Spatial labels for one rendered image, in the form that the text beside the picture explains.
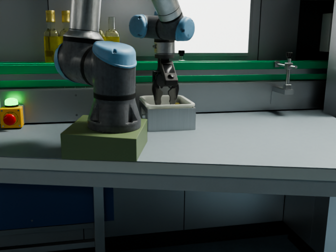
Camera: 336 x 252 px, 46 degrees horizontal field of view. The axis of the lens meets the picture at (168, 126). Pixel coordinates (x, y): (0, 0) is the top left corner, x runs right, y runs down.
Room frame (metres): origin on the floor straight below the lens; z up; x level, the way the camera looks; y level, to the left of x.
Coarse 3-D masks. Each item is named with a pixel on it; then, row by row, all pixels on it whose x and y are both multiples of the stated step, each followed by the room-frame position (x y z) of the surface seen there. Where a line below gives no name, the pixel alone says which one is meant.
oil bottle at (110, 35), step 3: (108, 30) 1.60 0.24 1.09; (111, 30) 1.60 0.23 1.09; (114, 30) 1.61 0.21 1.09; (105, 33) 1.60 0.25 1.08; (108, 33) 1.59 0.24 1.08; (111, 33) 1.60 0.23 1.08; (114, 33) 1.60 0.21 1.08; (117, 33) 1.60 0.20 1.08; (105, 36) 1.59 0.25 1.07; (108, 36) 1.59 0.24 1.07; (111, 36) 1.60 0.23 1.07; (114, 36) 1.60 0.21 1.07; (117, 36) 1.60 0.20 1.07; (105, 39) 1.59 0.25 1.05; (108, 39) 1.59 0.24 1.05; (111, 39) 1.60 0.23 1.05; (114, 39) 1.60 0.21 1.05; (117, 39) 1.60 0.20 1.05
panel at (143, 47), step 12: (48, 0) 1.69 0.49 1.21; (60, 0) 1.70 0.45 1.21; (108, 0) 1.74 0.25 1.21; (120, 0) 1.75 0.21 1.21; (132, 0) 1.76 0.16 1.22; (144, 0) 1.77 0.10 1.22; (252, 0) 1.87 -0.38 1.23; (60, 12) 1.70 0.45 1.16; (108, 12) 1.74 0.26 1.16; (120, 12) 1.75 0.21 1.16; (132, 12) 1.76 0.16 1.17; (144, 12) 1.77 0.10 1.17; (252, 12) 1.87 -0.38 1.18; (60, 24) 1.70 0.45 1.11; (120, 24) 1.75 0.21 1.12; (120, 36) 1.75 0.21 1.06; (132, 36) 1.76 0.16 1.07; (144, 48) 1.77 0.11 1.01
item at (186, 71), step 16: (144, 64) 1.61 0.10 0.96; (176, 64) 1.63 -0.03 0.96; (192, 64) 1.65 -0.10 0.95; (208, 64) 1.66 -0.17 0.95; (224, 64) 1.68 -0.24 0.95; (240, 64) 1.69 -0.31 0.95; (256, 64) 1.71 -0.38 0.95; (272, 64) 1.72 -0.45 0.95; (304, 64) 1.75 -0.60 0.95; (320, 64) 1.77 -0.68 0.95; (144, 80) 1.61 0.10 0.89; (192, 80) 1.65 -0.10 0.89; (208, 80) 1.66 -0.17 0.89; (224, 80) 1.68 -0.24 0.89
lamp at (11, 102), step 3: (6, 99) 1.35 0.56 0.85; (9, 99) 1.35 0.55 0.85; (12, 99) 1.35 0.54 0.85; (15, 99) 1.36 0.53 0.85; (6, 102) 1.34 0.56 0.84; (9, 102) 1.34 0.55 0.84; (12, 102) 1.34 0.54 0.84; (15, 102) 1.35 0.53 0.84; (6, 105) 1.34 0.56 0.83; (9, 105) 1.34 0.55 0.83; (12, 105) 1.34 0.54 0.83; (15, 105) 1.35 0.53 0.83
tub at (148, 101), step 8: (144, 96) 1.52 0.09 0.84; (152, 96) 1.53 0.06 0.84; (168, 96) 1.54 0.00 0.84; (144, 104) 1.37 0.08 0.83; (152, 104) 1.53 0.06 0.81; (160, 104) 1.53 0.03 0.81; (168, 104) 1.33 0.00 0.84; (176, 104) 1.34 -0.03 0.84; (184, 104) 1.34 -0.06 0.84; (192, 104) 1.35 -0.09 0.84
